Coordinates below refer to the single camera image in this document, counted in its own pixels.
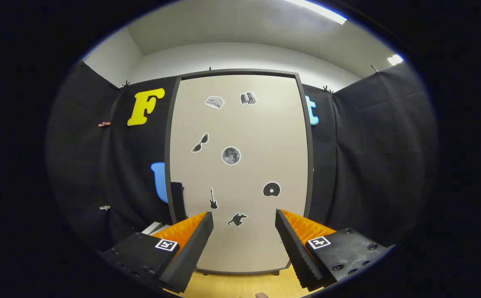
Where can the grey cabinet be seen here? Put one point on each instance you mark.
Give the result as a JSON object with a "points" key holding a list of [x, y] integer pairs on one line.
{"points": [[311, 165]]}

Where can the small ceiling light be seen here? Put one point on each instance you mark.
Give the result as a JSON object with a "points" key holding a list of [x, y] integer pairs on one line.
{"points": [[395, 59]]}

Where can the silver clip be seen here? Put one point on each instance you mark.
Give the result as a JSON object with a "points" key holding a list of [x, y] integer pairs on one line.
{"points": [[104, 207]]}

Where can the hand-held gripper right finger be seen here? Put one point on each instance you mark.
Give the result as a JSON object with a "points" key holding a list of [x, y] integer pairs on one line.
{"points": [[296, 252]]}

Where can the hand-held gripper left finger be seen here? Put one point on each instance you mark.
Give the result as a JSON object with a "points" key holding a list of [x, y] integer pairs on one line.
{"points": [[191, 252]]}

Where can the green book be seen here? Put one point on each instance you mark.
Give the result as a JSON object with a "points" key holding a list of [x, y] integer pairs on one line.
{"points": [[152, 228]]}

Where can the black backdrop cloth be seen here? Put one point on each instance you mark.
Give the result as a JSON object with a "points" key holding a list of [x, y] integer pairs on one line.
{"points": [[360, 165]]}

